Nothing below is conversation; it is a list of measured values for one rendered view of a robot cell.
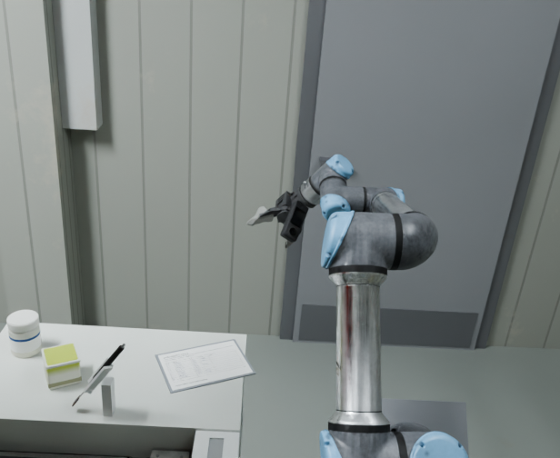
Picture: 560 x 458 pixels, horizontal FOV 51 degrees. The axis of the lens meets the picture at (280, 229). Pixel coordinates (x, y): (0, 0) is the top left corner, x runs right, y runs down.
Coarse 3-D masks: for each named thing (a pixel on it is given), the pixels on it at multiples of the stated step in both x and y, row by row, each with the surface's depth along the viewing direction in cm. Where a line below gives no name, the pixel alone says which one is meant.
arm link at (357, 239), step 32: (352, 224) 114; (384, 224) 115; (352, 256) 113; (384, 256) 114; (352, 288) 113; (352, 320) 112; (352, 352) 110; (352, 384) 109; (352, 416) 107; (384, 416) 110; (320, 448) 113; (352, 448) 105; (384, 448) 106
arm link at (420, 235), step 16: (368, 192) 155; (384, 192) 152; (400, 192) 155; (368, 208) 154; (384, 208) 140; (400, 208) 134; (416, 224) 116; (432, 224) 120; (416, 240) 114; (432, 240) 117; (416, 256) 115
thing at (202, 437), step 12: (204, 432) 125; (216, 432) 125; (228, 432) 125; (204, 444) 121; (216, 444) 122; (228, 444) 122; (192, 456) 118; (204, 456) 119; (216, 456) 119; (228, 456) 119
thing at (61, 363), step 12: (48, 348) 135; (60, 348) 135; (72, 348) 135; (48, 360) 131; (60, 360) 131; (72, 360) 131; (48, 372) 130; (60, 372) 131; (72, 372) 132; (48, 384) 131; (60, 384) 132
